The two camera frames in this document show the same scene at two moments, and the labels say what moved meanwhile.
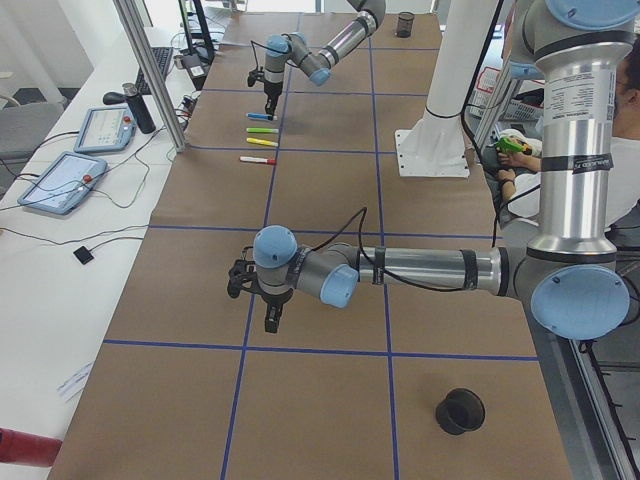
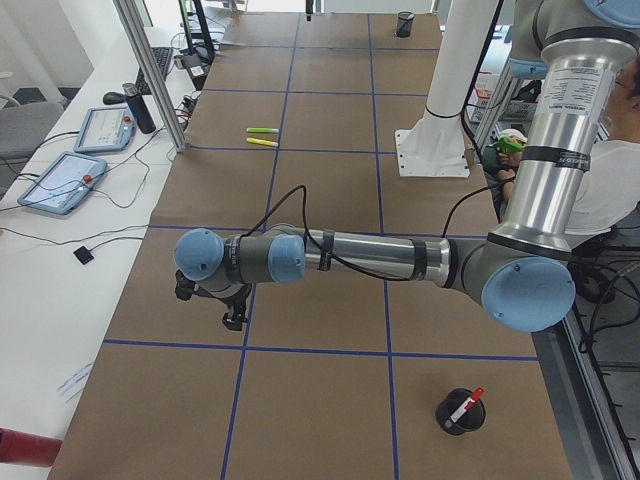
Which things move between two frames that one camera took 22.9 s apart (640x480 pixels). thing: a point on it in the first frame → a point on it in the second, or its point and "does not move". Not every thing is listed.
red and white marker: [258, 160] → [473, 399]
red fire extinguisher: [27, 448] does not move
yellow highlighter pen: [262, 141] does not move
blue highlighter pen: [264, 117] → [406, 22]
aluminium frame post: [127, 16] does not move
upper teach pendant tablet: [62, 186] does not move
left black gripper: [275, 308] → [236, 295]
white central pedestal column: [435, 146] does not move
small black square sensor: [83, 255] does not move
